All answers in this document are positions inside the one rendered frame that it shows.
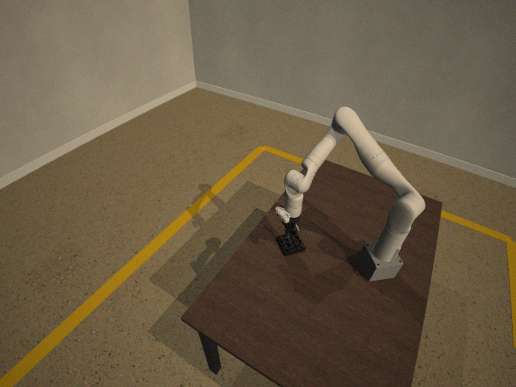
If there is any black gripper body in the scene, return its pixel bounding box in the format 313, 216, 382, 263
289, 215, 301, 228

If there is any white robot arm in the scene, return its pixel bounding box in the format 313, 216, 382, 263
275, 106, 425, 263

